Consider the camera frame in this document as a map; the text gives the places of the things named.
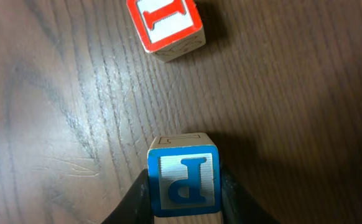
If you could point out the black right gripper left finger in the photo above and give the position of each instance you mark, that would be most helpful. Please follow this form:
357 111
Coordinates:
135 207

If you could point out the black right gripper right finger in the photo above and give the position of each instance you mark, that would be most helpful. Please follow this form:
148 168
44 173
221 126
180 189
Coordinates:
237 204

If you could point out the blue P block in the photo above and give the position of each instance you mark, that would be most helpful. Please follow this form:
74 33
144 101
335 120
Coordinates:
184 175

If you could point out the red I block rear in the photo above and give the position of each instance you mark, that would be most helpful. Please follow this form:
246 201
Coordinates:
167 29

